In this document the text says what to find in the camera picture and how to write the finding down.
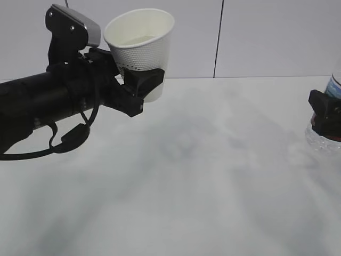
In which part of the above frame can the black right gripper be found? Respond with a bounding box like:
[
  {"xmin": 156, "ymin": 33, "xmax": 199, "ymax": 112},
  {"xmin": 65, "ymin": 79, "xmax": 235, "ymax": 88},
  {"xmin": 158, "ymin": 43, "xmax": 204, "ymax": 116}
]
[{"xmin": 308, "ymin": 90, "xmax": 340, "ymax": 141}]

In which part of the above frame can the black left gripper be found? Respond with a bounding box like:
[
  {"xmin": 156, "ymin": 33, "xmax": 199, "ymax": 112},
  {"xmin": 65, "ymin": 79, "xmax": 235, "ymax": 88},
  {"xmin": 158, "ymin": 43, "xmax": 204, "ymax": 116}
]
[{"xmin": 67, "ymin": 47, "xmax": 165, "ymax": 117}]

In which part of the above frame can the white paper cup green logo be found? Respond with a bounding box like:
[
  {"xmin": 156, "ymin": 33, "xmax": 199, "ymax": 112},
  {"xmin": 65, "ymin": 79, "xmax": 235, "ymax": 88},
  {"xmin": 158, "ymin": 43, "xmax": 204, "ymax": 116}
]
[{"xmin": 103, "ymin": 8, "xmax": 175, "ymax": 103}]

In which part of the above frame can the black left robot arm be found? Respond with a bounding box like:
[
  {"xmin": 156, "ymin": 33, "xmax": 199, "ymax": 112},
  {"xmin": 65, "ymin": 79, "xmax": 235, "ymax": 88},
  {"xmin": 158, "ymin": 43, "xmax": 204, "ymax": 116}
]
[{"xmin": 1, "ymin": 47, "xmax": 165, "ymax": 161}]

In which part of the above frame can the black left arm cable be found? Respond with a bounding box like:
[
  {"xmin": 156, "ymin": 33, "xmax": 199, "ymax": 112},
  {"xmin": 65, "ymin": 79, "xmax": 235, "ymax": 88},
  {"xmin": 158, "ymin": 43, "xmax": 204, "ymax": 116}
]
[{"xmin": 0, "ymin": 77, "xmax": 100, "ymax": 161}]

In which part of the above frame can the clear plastic water bottle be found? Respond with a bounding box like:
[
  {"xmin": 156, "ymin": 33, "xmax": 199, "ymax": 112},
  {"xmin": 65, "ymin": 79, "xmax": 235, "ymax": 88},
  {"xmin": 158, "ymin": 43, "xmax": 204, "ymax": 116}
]
[{"xmin": 305, "ymin": 60, "xmax": 340, "ymax": 154}]

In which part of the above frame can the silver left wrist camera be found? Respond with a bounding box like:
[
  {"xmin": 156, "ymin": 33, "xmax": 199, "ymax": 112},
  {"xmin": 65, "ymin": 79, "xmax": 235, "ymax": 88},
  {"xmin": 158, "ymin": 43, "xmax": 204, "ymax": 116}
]
[{"xmin": 45, "ymin": 4, "xmax": 101, "ymax": 66}]

